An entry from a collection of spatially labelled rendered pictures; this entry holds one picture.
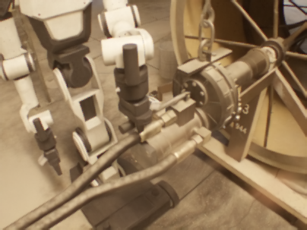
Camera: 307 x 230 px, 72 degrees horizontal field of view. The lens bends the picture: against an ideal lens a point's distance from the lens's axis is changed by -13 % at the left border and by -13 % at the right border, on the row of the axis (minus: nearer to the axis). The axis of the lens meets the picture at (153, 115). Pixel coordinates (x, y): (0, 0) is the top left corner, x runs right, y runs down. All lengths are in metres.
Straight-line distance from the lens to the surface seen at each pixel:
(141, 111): 0.64
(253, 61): 1.15
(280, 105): 2.43
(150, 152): 0.75
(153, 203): 1.43
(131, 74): 0.54
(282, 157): 1.76
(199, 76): 0.83
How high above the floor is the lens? 1.45
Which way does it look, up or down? 39 degrees down
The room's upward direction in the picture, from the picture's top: 3 degrees counter-clockwise
